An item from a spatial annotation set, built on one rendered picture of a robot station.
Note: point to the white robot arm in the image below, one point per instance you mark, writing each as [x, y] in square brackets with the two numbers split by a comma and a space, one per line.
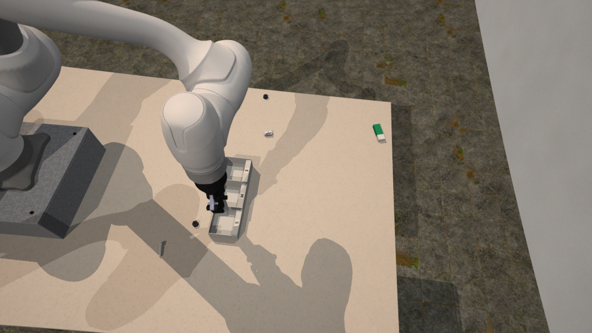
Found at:
[195, 124]

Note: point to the grey three-compartment bin rack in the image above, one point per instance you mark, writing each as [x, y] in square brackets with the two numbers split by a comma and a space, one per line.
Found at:
[239, 172]

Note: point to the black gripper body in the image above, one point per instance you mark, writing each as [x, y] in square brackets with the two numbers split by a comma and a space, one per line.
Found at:
[212, 189]

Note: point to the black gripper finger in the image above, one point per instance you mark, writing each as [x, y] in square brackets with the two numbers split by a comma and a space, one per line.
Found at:
[224, 197]
[217, 205]

